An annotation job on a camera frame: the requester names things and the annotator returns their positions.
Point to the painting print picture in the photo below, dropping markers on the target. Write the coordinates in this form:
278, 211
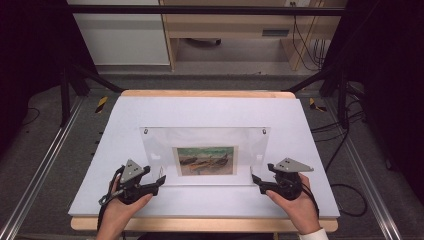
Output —
205, 160

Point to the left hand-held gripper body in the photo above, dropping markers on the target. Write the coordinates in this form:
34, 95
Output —
131, 185

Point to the clear acrylic photo frame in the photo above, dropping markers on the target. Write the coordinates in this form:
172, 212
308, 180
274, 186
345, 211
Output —
206, 136

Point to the person's right hand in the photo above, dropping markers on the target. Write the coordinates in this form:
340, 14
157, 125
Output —
300, 210

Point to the wooden table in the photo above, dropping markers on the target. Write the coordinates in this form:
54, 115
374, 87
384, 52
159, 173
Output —
200, 225

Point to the person's left hand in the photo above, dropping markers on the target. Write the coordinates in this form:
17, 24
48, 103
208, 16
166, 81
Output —
116, 213

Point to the black curtain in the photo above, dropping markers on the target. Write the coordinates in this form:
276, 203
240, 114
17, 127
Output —
30, 50
390, 66

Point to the white cabinet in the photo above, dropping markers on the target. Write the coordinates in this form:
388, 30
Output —
123, 40

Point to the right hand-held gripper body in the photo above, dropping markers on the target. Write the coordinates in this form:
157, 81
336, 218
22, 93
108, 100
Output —
288, 183

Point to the light wooden desk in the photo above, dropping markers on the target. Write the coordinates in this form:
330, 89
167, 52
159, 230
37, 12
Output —
226, 25

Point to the white table mat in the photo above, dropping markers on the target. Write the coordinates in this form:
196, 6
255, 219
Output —
150, 113

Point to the yellow black floor tape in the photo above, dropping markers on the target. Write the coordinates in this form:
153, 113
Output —
315, 105
101, 104

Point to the black metal stand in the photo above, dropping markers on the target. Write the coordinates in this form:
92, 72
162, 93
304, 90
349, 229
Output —
342, 100
65, 96

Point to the black horizontal bar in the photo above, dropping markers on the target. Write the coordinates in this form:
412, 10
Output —
200, 10

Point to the aluminium floor rail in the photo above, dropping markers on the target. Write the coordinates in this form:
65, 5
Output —
363, 170
43, 163

